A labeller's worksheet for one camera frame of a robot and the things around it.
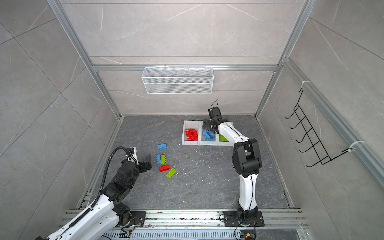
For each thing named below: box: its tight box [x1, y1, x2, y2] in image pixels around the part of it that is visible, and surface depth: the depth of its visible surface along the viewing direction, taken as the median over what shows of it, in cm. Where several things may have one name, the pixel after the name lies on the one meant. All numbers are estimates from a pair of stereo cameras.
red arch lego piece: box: [185, 128, 199, 141], surface depth 105 cm
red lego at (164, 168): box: [159, 164, 171, 173], surface depth 91 cm
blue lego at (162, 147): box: [156, 143, 168, 150], surface depth 100 cm
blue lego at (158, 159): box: [156, 154, 161, 165], surface depth 94 cm
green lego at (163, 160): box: [161, 154, 167, 166], surface depth 94 cm
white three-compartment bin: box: [182, 120, 233, 146], surface depth 102 cm
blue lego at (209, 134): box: [203, 130, 215, 140], surface depth 104 cm
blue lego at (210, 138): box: [206, 135, 216, 141], surface depth 104 cm
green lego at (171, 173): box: [166, 168, 177, 179], surface depth 90 cm
